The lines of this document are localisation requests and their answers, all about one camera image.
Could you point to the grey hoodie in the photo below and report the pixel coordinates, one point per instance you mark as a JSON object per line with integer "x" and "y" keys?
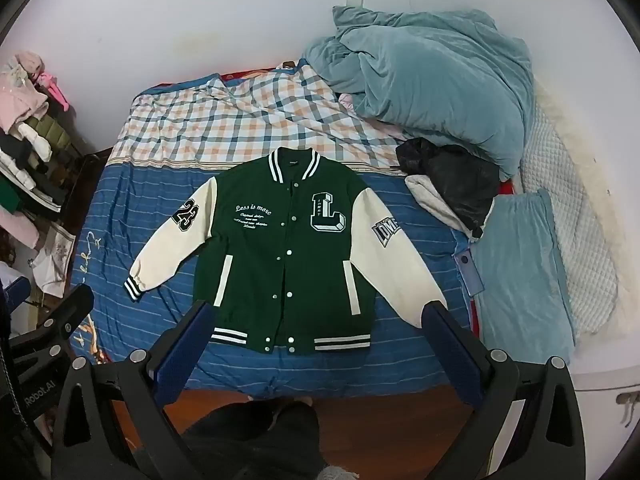
{"x": 430, "y": 200}

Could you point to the green varsity jacket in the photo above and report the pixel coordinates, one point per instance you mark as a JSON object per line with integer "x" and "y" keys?
{"x": 280, "y": 255}

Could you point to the white quilted mattress pad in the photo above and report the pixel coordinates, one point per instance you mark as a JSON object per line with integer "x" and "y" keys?
{"x": 570, "y": 200}

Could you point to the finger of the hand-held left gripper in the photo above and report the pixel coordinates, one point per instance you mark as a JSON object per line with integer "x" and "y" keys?
{"x": 75, "y": 307}

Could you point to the teal pillow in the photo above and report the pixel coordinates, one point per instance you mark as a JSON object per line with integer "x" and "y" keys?
{"x": 520, "y": 270}

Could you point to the pile of clothes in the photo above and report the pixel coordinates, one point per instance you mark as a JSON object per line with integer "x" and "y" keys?
{"x": 30, "y": 140}

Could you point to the white fluffy blanket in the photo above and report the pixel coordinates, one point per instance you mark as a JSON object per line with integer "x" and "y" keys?
{"x": 600, "y": 160}

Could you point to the blue phone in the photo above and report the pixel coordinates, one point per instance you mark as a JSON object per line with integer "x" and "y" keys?
{"x": 469, "y": 272}

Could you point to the white printed bag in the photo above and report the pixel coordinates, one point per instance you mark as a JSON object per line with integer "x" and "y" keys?
{"x": 52, "y": 260}

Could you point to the plaid bed sheet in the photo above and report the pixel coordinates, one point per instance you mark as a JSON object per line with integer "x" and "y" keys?
{"x": 215, "y": 110}

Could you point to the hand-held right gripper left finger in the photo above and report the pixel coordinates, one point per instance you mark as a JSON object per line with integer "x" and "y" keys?
{"x": 184, "y": 342}

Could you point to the black jacket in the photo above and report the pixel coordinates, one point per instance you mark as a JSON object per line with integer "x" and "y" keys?
{"x": 460, "y": 180}

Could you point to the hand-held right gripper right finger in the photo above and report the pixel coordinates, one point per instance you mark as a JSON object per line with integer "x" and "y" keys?
{"x": 450, "y": 347}

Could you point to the grey slipper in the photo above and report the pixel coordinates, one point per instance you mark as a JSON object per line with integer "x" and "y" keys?
{"x": 330, "y": 474}

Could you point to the person's legs in dark pants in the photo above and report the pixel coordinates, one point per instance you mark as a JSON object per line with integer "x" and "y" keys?
{"x": 250, "y": 440}

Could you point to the blue striped bed sheet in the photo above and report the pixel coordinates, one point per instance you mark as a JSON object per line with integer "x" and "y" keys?
{"x": 125, "y": 195}

